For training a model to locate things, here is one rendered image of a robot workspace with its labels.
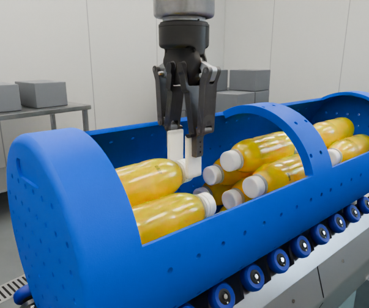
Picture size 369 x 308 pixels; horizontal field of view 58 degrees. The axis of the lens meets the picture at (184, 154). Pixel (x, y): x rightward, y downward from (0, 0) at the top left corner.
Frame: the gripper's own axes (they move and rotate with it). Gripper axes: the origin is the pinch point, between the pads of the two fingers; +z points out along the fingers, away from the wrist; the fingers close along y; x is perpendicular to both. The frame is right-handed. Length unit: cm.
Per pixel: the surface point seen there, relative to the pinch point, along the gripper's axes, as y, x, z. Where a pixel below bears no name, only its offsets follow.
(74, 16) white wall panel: 355, -138, -63
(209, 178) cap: 4.8, -10.8, 8.1
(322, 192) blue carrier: -14.5, -19.1, 7.4
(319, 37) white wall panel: 231, -469, -47
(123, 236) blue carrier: -13.3, 19.3, 2.2
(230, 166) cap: -0.8, -10.5, 4.2
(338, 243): -12.0, -34.9, 24.7
